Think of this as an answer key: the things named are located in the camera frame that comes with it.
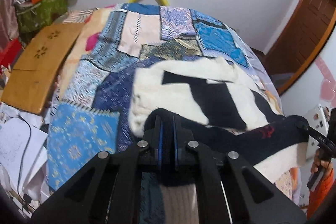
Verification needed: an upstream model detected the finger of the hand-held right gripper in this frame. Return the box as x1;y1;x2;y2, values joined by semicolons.
297;120;329;147

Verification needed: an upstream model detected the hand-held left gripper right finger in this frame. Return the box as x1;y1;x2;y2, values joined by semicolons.
172;114;307;224

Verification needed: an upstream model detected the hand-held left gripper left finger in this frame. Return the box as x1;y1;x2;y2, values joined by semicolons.
30;115;164;224

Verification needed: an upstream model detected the black white striped sweater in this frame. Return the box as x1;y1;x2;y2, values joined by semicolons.
127;56;310;186

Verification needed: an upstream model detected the person's right forearm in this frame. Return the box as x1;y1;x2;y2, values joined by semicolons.
306;166;336;220

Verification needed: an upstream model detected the person's right hand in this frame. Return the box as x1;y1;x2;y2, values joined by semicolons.
310;148;330;173

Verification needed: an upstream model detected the blue patchwork blanket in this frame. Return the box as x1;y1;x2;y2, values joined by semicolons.
46;2;302;224

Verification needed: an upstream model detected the wooden door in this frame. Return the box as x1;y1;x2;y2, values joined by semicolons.
264;0;336;75

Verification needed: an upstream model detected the beige floral blanket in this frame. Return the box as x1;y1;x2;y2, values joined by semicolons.
56;7;118;104

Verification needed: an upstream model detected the wooden lap table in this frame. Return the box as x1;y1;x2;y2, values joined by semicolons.
1;22;84;115

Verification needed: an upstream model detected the pile of white papers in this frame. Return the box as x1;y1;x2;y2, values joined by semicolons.
0;102;49;203

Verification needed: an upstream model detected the green storage box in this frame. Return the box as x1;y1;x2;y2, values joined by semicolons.
14;0;69;34

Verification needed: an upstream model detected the red plastic stool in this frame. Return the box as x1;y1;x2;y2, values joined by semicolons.
0;38;24;68

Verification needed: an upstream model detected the pink heart wall decor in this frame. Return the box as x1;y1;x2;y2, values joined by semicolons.
314;55;336;106

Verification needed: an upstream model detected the wooden bed frame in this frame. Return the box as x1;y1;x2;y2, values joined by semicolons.
249;47;267;64

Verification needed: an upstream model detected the black power cable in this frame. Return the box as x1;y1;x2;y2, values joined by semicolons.
17;112;33;205

